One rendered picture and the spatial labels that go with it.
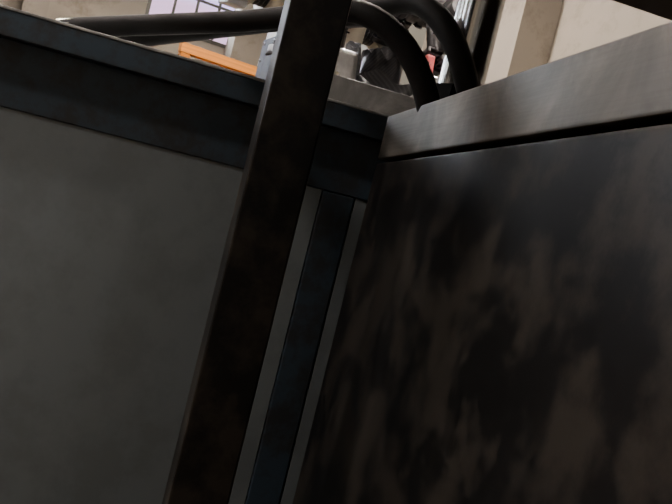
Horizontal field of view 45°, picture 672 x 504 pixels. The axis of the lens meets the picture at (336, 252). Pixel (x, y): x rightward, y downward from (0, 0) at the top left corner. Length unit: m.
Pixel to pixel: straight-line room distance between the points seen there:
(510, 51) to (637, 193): 5.41
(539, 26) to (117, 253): 5.07
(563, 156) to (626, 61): 0.08
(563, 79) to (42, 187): 0.76
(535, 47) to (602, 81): 5.40
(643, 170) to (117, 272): 0.83
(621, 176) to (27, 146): 0.85
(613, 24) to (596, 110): 5.08
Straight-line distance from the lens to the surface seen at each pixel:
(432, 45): 2.00
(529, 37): 5.97
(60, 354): 1.20
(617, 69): 0.58
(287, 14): 0.83
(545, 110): 0.66
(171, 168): 1.18
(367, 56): 1.50
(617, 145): 0.55
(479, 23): 1.08
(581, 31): 5.88
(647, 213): 0.50
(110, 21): 1.26
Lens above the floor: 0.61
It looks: 1 degrees down
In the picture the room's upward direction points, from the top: 14 degrees clockwise
